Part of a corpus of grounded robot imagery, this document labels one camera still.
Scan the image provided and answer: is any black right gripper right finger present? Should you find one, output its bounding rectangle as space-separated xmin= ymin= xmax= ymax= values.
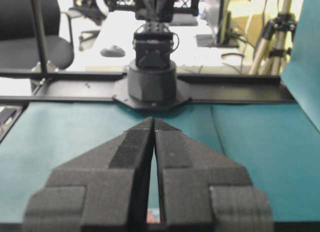
xmin=154 ymin=119 xmax=273 ymax=231

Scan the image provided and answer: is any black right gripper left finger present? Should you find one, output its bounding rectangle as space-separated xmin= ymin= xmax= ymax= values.
xmin=22 ymin=117 xmax=153 ymax=231

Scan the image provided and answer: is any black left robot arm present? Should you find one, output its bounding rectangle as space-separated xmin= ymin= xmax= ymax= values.
xmin=108 ymin=0 xmax=199 ymax=111

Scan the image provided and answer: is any teal table mat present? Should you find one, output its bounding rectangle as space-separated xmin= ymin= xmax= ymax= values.
xmin=0 ymin=0 xmax=320 ymax=223

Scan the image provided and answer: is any black computer mouse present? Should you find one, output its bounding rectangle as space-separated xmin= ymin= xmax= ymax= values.
xmin=100 ymin=45 xmax=126 ymax=58

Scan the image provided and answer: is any black office chair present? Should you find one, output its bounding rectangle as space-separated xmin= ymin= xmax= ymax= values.
xmin=0 ymin=0 xmax=75 ymax=69

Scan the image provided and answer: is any black aluminium frame rail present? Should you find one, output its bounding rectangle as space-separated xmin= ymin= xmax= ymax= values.
xmin=0 ymin=70 xmax=295 ymax=104

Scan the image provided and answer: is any black vertical frame post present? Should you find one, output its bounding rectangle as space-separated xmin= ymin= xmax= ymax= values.
xmin=30 ymin=0 xmax=48 ymax=77

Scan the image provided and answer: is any silver camera tripod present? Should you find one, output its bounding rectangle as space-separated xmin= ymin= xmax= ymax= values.
xmin=248 ymin=0 xmax=298 ymax=76

